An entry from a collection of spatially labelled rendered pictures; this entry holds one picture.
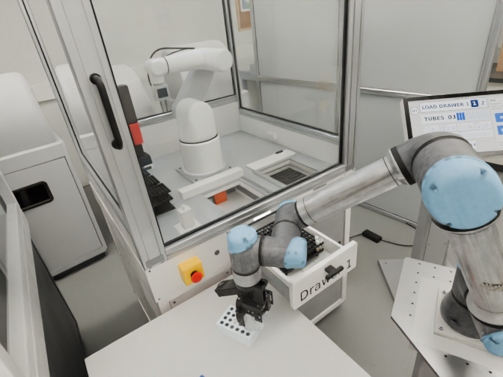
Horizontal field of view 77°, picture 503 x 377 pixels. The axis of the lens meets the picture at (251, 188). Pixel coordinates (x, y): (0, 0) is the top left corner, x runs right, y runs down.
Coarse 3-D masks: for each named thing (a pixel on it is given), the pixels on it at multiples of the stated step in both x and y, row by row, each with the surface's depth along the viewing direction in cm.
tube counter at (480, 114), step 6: (450, 114) 148; (456, 114) 148; (462, 114) 147; (468, 114) 147; (474, 114) 147; (480, 114) 146; (486, 114) 146; (450, 120) 147; (456, 120) 147; (462, 120) 147
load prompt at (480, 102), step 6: (420, 102) 151; (426, 102) 150; (432, 102) 150; (438, 102) 150; (444, 102) 149; (450, 102) 149; (456, 102) 149; (462, 102) 148; (468, 102) 148; (474, 102) 148; (480, 102) 147; (486, 102) 147; (420, 108) 150; (426, 108) 150; (432, 108) 149; (438, 108) 149; (444, 108) 149; (450, 108) 148; (456, 108) 148; (462, 108) 148; (468, 108) 147
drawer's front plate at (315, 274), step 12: (336, 252) 103; (348, 252) 105; (324, 264) 99; (336, 264) 103; (348, 264) 108; (300, 276) 95; (312, 276) 97; (324, 276) 101; (336, 276) 106; (300, 288) 96; (312, 288) 100; (324, 288) 104; (300, 300) 98
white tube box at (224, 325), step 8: (232, 312) 102; (224, 320) 100; (232, 320) 100; (224, 328) 98; (232, 328) 99; (240, 328) 97; (232, 336) 98; (240, 336) 95; (248, 336) 94; (256, 336) 97; (248, 344) 95
